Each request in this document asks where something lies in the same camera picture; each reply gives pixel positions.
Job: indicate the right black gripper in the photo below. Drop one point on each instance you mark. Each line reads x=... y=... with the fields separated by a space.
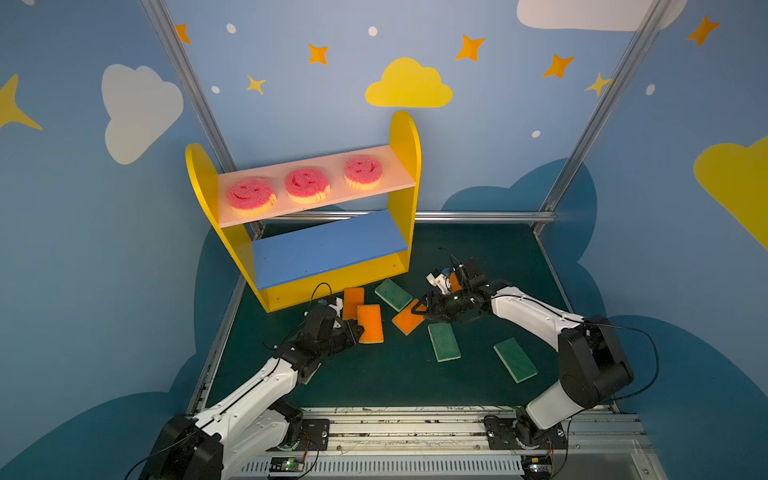
x=437 y=306

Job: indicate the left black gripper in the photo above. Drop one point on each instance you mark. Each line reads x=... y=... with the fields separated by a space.
x=346 y=332

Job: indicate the orange sponge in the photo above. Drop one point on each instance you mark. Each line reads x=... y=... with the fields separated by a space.
x=352 y=299
x=455 y=285
x=370 y=319
x=407 y=320

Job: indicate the green sponge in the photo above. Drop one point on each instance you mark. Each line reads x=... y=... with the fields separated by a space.
x=444 y=343
x=393 y=295
x=515 y=360
x=308 y=377

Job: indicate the pink smiley sponge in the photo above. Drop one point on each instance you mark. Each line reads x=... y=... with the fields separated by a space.
x=307 y=185
x=363 y=172
x=251 y=196

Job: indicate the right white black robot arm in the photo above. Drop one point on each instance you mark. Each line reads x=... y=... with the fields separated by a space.
x=592 y=362

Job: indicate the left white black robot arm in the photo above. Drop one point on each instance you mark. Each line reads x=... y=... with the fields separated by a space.
x=216 y=442

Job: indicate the yellow shelf with pink and blue boards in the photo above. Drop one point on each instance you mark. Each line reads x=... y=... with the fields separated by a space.
x=283 y=270

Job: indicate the back aluminium floor bar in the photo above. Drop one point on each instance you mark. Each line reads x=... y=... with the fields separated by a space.
x=428 y=217

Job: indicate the left small circuit board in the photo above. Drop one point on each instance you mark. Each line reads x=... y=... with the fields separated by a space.
x=286 y=465

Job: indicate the small circuit board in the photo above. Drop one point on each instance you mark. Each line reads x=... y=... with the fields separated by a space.
x=536 y=467
x=286 y=465

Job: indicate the right small circuit board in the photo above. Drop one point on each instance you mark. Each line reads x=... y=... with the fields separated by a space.
x=536 y=467

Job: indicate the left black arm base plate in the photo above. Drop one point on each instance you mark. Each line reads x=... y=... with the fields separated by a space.
x=307 y=434

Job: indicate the right aluminium corner post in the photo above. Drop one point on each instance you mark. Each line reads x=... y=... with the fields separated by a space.
x=642 y=40

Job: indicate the aluminium corner post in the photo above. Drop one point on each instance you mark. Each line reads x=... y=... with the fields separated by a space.
x=162 y=22
x=642 y=40

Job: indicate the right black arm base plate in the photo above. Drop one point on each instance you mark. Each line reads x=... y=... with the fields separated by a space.
x=507 y=433

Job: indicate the aluminium rail frame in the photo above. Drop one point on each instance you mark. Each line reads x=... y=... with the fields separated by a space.
x=450 y=443

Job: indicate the left aluminium corner post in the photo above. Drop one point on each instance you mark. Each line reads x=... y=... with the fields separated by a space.
x=162 y=22

